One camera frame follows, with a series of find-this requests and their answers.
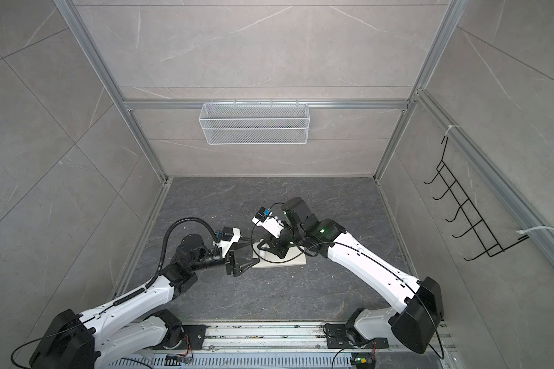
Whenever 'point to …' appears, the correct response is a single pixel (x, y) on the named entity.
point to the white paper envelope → (261, 258)
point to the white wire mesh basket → (254, 124)
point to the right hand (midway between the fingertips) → (263, 241)
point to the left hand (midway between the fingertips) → (256, 246)
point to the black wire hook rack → (491, 244)
